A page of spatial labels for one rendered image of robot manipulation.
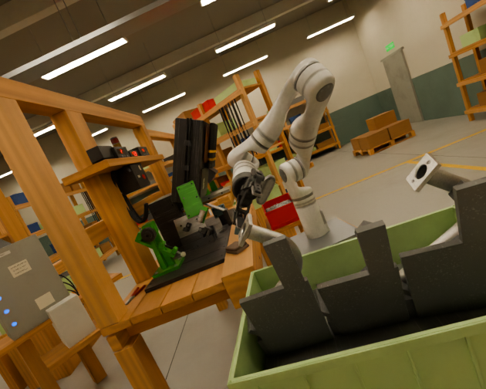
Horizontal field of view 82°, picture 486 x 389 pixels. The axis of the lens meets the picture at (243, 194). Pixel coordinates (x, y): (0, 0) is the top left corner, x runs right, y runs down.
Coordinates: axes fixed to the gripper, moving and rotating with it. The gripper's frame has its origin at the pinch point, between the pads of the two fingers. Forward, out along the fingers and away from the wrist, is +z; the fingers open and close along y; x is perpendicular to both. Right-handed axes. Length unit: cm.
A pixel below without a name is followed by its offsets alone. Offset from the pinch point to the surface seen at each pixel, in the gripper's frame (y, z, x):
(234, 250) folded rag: -47, -47, 16
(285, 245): 2.7, 13.4, 5.4
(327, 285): -1.4, 15.8, 15.9
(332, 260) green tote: -12.2, -9.9, 33.3
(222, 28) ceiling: 66, -850, -54
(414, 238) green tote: 4, -8, 50
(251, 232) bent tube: 1.1, 10.0, -0.5
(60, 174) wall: -609, -946, -462
